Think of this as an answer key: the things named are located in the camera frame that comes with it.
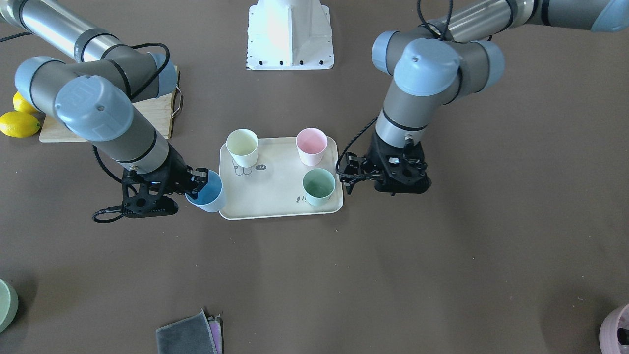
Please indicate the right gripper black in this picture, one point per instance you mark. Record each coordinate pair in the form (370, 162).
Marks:
(175, 174)

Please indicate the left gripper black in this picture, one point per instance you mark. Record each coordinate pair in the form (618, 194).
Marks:
(375, 153)

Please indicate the blue cup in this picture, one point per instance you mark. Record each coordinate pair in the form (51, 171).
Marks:
(212, 197)

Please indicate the green cup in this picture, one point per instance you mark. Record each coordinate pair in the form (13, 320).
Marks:
(319, 185)

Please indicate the pink cup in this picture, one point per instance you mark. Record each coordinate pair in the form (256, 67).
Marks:
(311, 144)

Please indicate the pale yellow cup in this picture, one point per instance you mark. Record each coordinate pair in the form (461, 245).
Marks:
(242, 145)

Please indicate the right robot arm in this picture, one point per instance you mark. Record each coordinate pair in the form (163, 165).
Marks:
(94, 96)

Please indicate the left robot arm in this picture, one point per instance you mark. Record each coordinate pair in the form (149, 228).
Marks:
(445, 59)

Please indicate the cream rabbit tray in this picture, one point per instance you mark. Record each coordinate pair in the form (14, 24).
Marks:
(271, 188)

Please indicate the wooden cutting board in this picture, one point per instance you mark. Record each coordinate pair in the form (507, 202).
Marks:
(160, 112)

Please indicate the grey folded cloth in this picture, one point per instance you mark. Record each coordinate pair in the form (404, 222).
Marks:
(198, 334)

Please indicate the whole lemon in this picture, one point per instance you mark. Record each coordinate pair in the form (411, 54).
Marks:
(21, 104)
(19, 124)

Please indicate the green bowl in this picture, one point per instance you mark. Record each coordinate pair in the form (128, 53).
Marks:
(9, 303)

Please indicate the pink bowl with ice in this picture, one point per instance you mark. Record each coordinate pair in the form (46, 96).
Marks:
(613, 334)

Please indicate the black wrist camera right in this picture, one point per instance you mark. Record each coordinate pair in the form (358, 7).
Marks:
(138, 202)

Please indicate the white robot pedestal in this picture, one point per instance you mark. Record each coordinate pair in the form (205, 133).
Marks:
(289, 35)

